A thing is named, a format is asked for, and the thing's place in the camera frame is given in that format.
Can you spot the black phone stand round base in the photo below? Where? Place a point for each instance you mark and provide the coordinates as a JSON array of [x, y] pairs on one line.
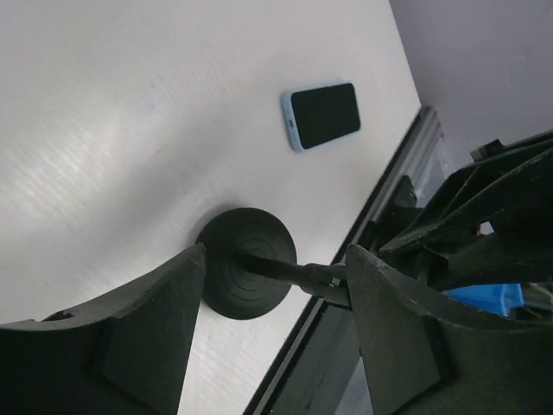
[[252, 264]]

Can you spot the phone with blue case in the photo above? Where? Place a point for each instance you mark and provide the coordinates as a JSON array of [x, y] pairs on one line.
[[318, 115]]

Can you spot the right aluminium table rail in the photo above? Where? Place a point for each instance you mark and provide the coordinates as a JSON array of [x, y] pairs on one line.
[[423, 156]]

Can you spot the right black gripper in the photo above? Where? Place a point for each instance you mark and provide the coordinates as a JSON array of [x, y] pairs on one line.
[[489, 222]]

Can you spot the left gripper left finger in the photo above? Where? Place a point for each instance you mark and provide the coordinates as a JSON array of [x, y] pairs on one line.
[[124, 352]]

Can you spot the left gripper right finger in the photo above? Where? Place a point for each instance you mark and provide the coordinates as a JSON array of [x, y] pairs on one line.
[[427, 353]]

